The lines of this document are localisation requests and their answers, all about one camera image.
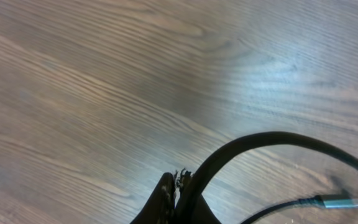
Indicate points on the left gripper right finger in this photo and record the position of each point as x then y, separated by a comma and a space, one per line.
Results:
202, 213

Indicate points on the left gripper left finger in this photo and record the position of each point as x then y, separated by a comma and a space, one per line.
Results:
159, 208

